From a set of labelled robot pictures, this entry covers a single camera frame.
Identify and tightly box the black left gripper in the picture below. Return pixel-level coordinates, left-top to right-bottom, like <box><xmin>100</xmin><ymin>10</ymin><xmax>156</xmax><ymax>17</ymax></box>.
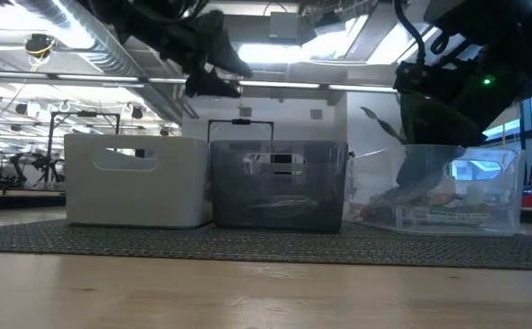
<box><xmin>151</xmin><ymin>8</ymin><xmax>253</xmax><ymax>99</ymax></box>

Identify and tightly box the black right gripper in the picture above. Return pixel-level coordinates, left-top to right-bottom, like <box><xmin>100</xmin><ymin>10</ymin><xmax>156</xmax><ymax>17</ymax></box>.
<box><xmin>393</xmin><ymin>58</ymin><xmax>495</xmax><ymax>189</ymax></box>

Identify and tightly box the long ceiling light strip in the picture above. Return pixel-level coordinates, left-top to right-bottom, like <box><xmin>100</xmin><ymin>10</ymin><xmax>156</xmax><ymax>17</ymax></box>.
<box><xmin>146</xmin><ymin>76</ymin><xmax>396</xmax><ymax>94</ymax></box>
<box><xmin>0</xmin><ymin>69</ymin><xmax>146</xmax><ymax>89</ymax></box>

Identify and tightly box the grey ceiling box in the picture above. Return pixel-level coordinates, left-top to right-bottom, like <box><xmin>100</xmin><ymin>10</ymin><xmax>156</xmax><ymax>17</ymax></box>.
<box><xmin>269</xmin><ymin>11</ymin><xmax>302</xmax><ymax>40</ymax></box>

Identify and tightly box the clear plastic bin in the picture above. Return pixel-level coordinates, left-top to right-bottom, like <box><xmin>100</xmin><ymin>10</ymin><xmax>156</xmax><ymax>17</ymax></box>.
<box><xmin>343</xmin><ymin>143</ymin><xmax>526</xmax><ymax>237</ymax></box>

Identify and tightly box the dark grey translucent bin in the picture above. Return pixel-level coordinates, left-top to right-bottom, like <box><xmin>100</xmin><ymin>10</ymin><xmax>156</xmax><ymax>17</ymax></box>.
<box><xmin>209</xmin><ymin>139</ymin><xmax>349</xmax><ymax>233</ymax></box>

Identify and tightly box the white plastic bin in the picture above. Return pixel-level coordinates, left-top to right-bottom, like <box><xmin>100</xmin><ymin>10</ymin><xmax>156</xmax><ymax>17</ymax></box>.
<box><xmin>63</xmin><ymin>133</ymin><xmax>213</xmax><ymax>229</ymax></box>

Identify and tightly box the black round ceiling fixture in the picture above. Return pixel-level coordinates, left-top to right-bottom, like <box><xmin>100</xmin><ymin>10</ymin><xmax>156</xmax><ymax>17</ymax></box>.
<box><xmin>23</xmin><ymin>32</ymin><xmax>58</xmax><ymax>60</ymax></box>

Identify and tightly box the grey woven mat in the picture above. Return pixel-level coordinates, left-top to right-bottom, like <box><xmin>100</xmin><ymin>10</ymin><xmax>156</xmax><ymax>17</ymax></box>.
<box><xmin>0</xmin><ymin>218</ymin><xmax>532</xmax><ymax>271</ymax></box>

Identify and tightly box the dark background desk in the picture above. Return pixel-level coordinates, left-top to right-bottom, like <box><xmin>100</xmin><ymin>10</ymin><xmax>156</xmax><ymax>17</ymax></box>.
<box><xmin>0</xmin><ymin>185</ymin><xmax>66</xmax><ymax>210</ymax></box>

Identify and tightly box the black metal frame rig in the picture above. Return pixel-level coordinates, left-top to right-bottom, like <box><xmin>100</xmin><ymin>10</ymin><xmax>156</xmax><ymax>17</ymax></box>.
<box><xmin>207</xmin><ymin>118</ymin><xmax>275</xmax><ymax>143</ymax></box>
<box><xmin>9</xmin><ymin>111</ymin><xmax>122</xmax><ymax>184</ymax></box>

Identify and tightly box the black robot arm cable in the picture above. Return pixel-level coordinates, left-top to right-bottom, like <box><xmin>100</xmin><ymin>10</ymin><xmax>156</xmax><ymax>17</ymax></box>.
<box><xmin>392</xmin><ymin>0</ymin><xmax>450</xmax><ymax>65</ymax></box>

